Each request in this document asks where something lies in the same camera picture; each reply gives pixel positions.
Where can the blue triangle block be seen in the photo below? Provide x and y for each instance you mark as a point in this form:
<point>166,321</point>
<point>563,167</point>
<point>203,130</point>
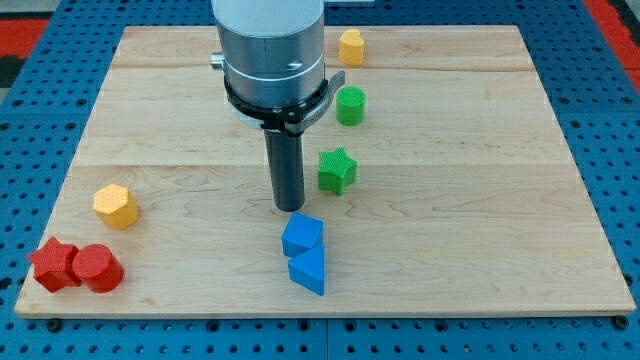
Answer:
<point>308,269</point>

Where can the blue cube block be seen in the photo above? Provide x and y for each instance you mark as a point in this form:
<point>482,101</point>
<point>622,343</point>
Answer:
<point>302,233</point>

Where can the green star block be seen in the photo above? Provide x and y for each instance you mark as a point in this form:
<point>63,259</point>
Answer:
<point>336,170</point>

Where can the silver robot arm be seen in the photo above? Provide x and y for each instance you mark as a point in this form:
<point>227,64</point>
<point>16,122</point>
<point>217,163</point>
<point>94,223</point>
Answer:
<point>273,60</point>

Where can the yellow heart block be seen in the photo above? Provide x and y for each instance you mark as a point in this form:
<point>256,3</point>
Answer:
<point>351,47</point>

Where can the red cylinder block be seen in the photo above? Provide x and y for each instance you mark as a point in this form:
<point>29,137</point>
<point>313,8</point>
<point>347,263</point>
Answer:
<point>98,268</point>

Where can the yellow hexagon block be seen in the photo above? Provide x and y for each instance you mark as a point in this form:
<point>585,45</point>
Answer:
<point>116,207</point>

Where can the red star block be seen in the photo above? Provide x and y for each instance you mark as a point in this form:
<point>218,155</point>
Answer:
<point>53,265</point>

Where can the green cylinder block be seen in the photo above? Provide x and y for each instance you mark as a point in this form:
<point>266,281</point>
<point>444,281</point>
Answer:
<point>350,106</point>

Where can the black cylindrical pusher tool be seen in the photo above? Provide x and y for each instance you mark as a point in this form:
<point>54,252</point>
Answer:
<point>285,160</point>

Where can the wooden board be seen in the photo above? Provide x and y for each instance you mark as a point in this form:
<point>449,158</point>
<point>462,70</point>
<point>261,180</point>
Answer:
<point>467,201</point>

